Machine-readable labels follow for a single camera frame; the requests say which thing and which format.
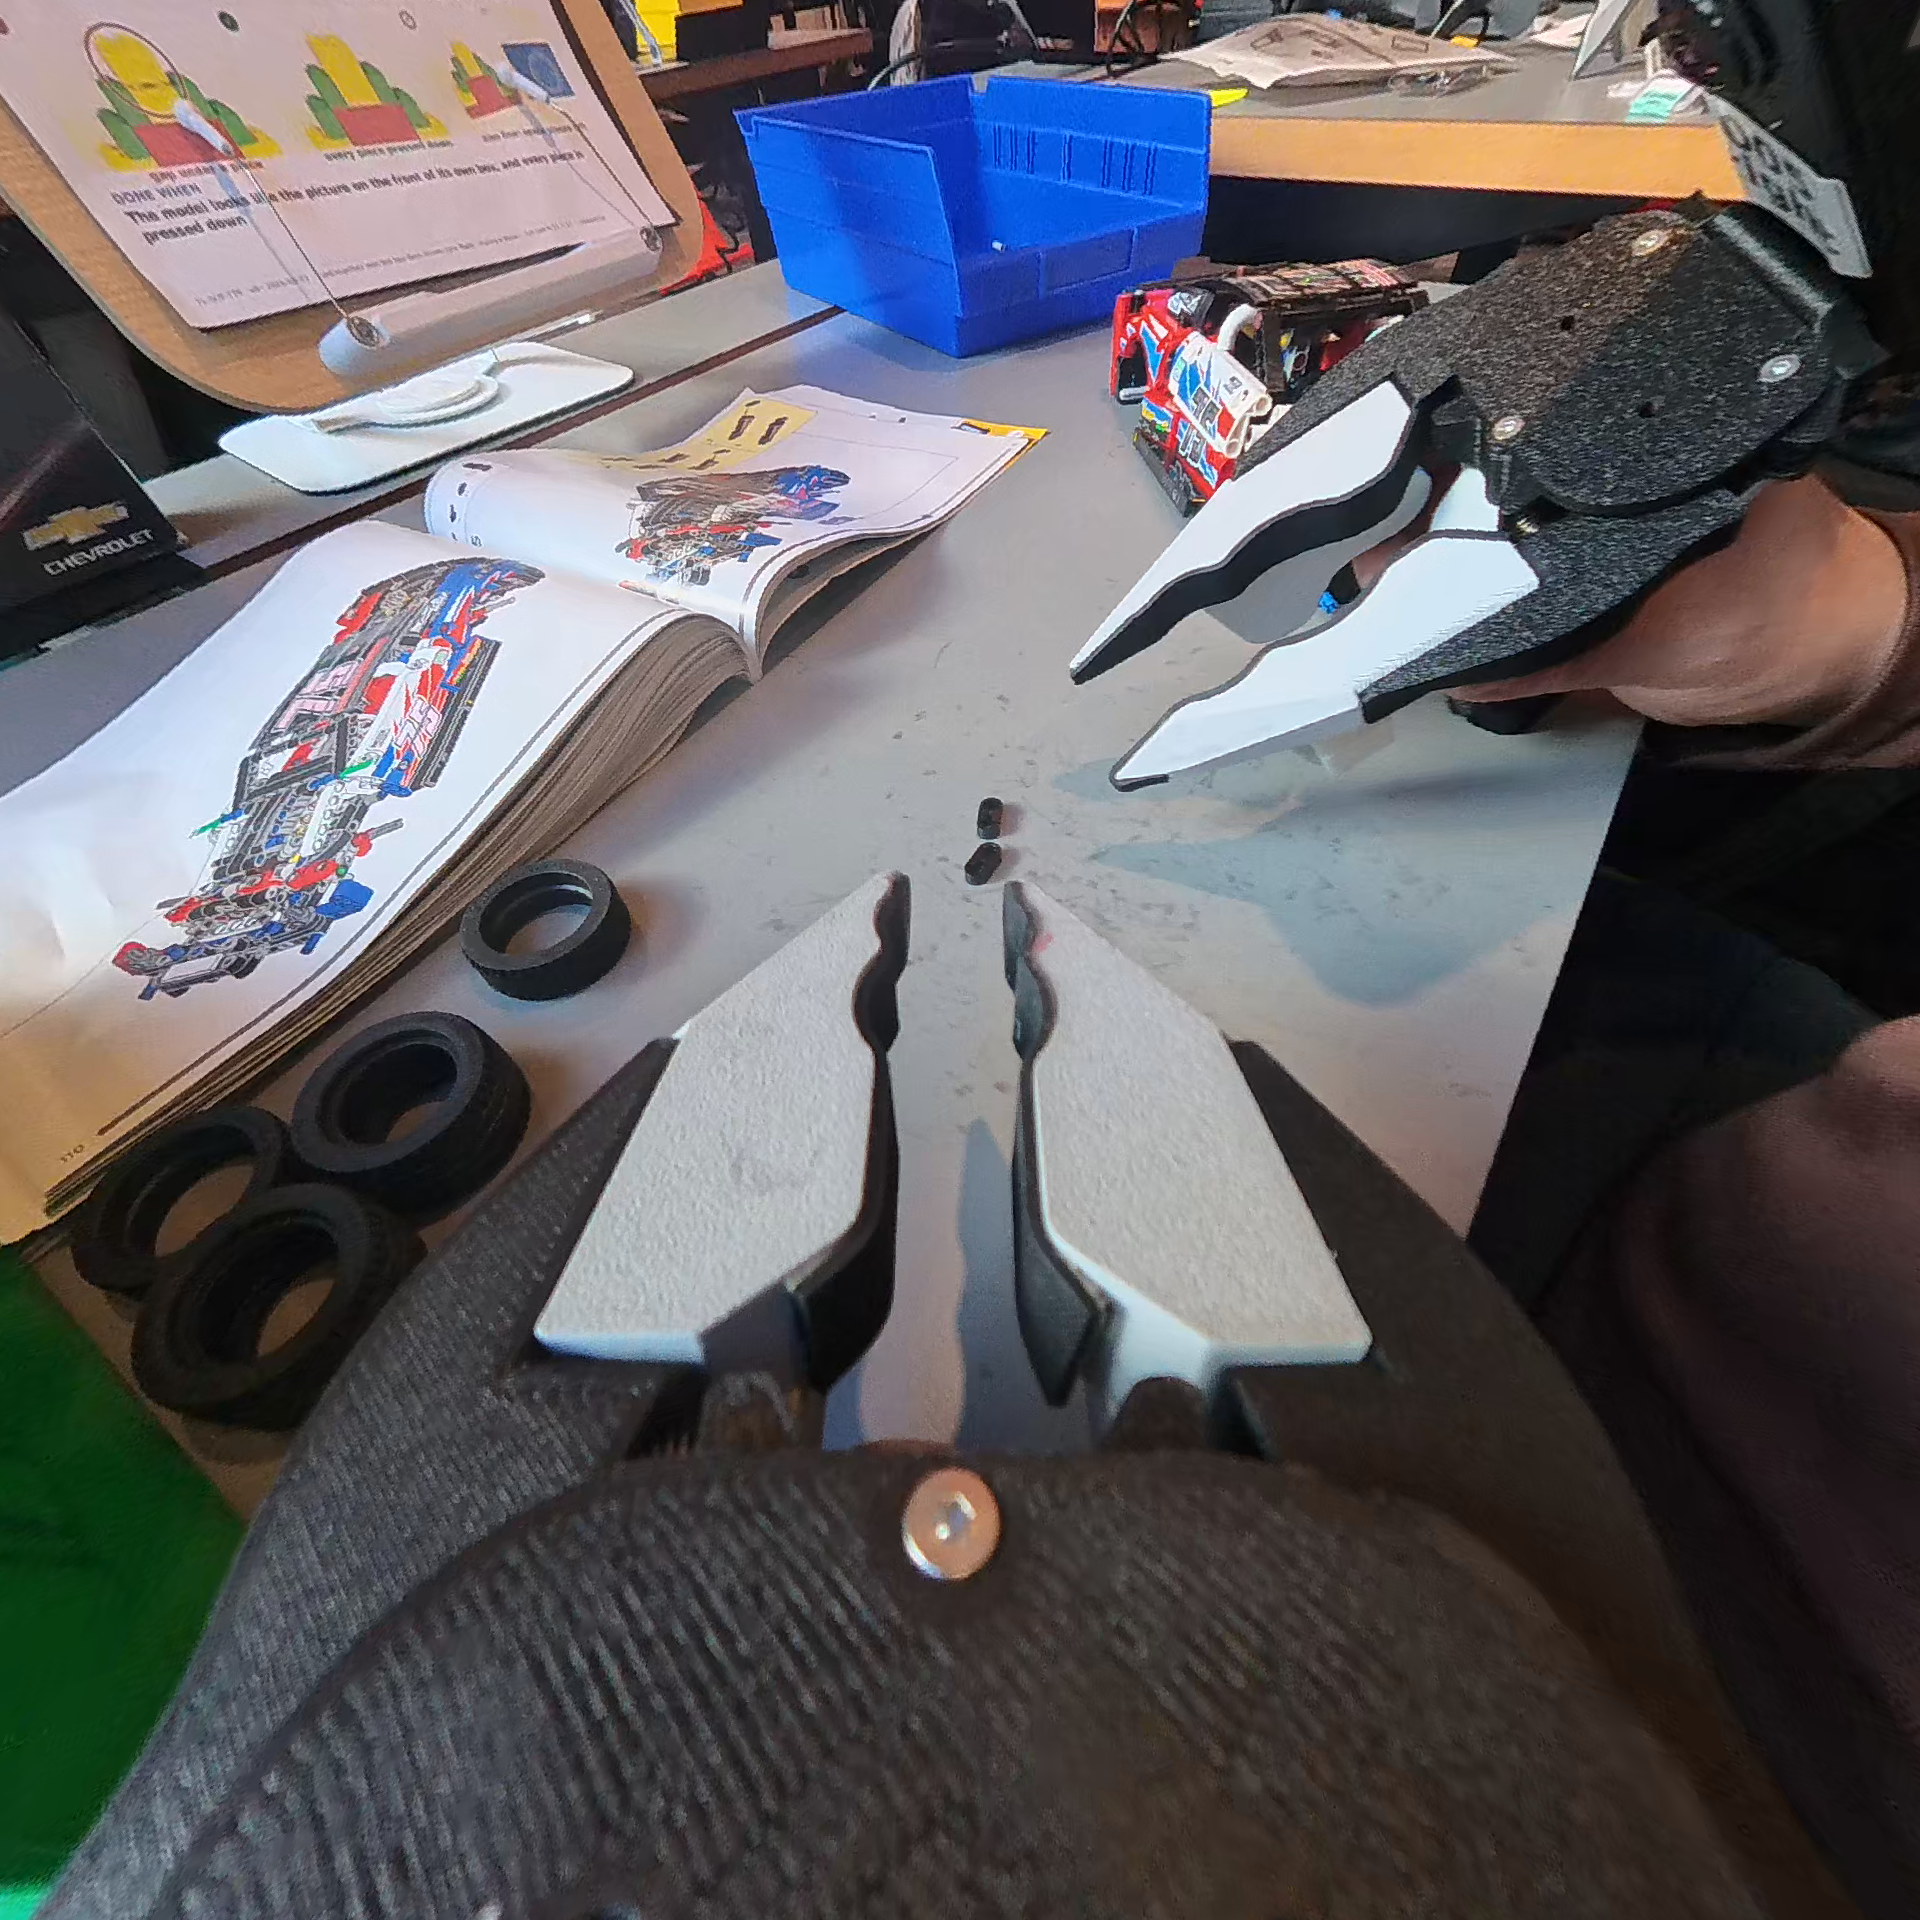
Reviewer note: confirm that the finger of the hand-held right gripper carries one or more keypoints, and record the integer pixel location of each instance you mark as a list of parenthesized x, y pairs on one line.
[(1350, 662), (1275, 510)]

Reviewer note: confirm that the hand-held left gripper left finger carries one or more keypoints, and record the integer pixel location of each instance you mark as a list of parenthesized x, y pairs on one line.
[(721, 1185)]

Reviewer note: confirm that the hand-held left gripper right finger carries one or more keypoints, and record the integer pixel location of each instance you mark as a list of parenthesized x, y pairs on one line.
[(1185, 1201)]

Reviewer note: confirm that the instruction booklet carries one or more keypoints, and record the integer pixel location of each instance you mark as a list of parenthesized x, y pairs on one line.
[(89, 839)]

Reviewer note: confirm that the green plastic bin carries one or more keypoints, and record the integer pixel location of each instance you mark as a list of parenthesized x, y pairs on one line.
[(89, 1575)]

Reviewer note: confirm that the person's right forearm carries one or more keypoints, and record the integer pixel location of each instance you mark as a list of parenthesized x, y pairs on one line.
[(1882, 705)]

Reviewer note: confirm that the printed task sheet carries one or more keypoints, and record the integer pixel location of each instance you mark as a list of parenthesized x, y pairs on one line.
[(375, 224)]

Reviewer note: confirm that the person's right hand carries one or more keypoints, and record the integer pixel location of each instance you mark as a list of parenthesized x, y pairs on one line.
[(1755, 629)]

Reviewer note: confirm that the partly built toy car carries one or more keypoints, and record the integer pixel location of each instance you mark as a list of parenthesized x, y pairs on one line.
[(1200, 376)]

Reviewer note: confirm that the black rubber tyre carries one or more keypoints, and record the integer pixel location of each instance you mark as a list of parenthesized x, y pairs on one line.
[(487, 945), (494, 1119), (89, 1215), (182, 1350)]

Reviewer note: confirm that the wood-edged grey table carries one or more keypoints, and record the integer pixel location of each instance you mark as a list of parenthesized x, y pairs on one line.
[(1425, 149)]

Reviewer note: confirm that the printed paper sheets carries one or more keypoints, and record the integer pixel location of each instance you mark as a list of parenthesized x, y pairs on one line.
[(1320, 53)]

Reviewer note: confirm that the blue plastic bin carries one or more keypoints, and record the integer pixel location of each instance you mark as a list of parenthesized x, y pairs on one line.
[(902, 224)]

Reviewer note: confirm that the yellow sticker sheet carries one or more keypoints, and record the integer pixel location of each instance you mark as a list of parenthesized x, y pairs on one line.
[(735, 428)]

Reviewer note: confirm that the white stand base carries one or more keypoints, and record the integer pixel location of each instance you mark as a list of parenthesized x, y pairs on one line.
[(523, 393)]

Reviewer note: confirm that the toy car set box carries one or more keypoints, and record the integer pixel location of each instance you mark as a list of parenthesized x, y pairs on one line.
[(75, 481)]

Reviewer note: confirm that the wooden display board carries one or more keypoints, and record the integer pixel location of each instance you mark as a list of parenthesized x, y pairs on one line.
[(59, 240)]

